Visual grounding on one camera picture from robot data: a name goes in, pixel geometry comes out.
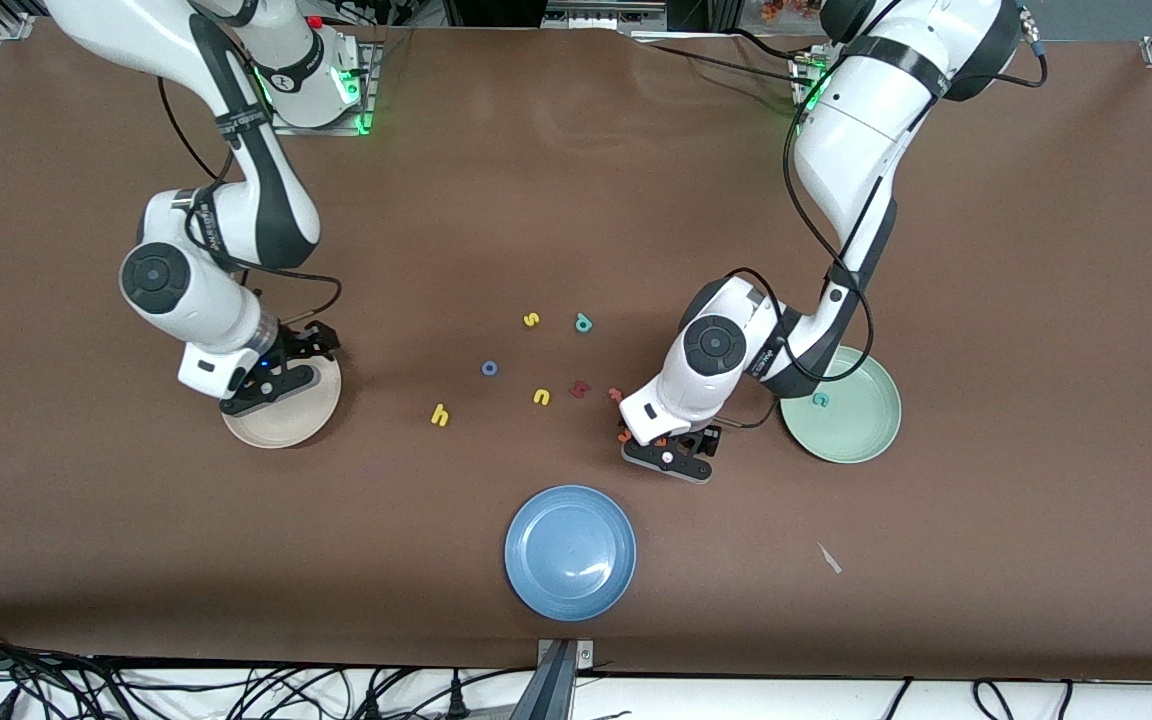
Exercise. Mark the green round plate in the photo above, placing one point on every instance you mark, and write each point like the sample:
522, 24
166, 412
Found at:
856, 420

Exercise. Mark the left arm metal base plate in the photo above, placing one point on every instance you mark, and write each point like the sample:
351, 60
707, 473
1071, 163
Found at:
798, 70

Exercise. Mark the yellow foam letter h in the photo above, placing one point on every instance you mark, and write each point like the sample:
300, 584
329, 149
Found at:
439, 417

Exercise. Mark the teal foam letter d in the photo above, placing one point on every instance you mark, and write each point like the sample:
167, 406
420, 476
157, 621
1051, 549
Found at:
584, 325

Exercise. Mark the black mount pole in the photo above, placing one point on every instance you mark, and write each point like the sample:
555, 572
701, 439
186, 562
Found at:
548, 695

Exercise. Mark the dark red foam letter r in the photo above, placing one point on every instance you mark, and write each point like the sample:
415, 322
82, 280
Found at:
579, 390

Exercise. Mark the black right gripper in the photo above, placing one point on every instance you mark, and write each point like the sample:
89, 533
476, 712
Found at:
300, 345

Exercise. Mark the blue round plate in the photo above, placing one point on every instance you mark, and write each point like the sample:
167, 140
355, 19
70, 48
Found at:
570, 553

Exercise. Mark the metal mount bracket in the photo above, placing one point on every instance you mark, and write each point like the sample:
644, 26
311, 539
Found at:
584, 655

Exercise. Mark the grey metal box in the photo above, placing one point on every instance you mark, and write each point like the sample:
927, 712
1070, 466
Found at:
591, 14

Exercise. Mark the white paper scrap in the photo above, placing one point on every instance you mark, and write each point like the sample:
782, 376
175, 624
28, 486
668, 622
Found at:
829, 558

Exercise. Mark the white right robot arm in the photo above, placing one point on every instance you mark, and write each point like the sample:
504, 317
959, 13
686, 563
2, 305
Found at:
186, 290

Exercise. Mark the orange dried flowers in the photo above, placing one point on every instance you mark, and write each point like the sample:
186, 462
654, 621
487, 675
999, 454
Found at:
794, 8

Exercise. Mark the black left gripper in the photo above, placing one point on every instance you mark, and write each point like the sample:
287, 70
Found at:
705, 437

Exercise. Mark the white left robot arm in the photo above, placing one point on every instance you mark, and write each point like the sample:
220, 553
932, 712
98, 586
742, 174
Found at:
716, 350

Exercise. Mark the beige round plate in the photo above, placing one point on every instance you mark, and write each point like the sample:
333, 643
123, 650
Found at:
286, 425

